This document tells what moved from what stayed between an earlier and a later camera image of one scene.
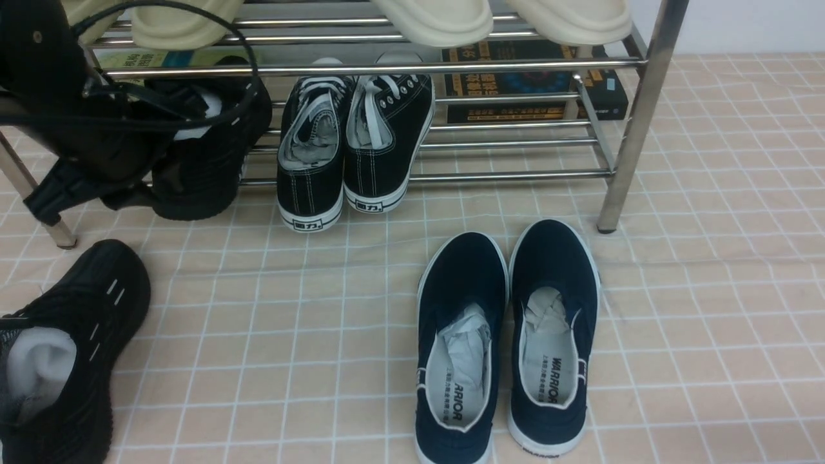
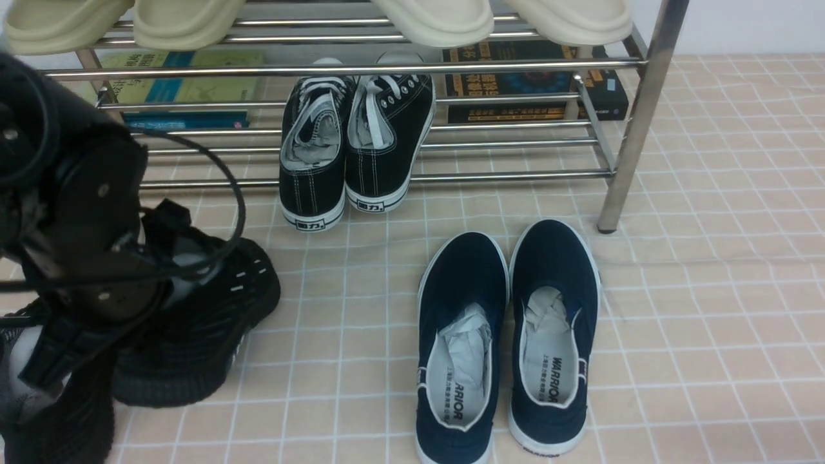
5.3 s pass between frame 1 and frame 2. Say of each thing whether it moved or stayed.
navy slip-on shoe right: stayed
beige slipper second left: stayed
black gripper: moved
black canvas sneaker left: stayed
